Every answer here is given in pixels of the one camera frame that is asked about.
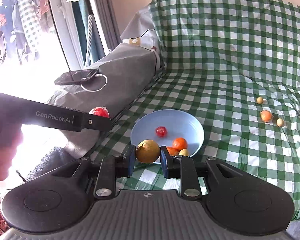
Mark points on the orange peach fruit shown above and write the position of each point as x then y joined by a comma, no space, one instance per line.
266,116

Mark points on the red round fruit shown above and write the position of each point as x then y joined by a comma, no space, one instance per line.
100,111

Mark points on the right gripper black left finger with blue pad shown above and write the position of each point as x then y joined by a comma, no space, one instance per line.
98,178

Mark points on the person's left hand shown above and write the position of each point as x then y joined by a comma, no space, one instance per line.
10,138

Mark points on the tan round fruit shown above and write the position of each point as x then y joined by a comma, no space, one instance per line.
184,152

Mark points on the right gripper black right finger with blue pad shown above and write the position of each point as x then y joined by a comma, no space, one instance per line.
213,171

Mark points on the small tan fruit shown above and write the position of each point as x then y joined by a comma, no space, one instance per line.
259,100
147,151
280,122

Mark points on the light blue plate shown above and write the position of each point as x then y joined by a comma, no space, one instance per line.
177,123

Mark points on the black smartphone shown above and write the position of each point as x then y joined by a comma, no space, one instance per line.
76,77

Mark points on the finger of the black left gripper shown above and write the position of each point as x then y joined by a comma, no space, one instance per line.
95,122

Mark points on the green white checkered cloth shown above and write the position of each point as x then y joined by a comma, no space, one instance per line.
220,56

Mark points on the red fruit in plate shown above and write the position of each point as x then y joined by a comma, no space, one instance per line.
161,131

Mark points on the orange fruit in plate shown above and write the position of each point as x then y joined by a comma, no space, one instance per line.
180,144

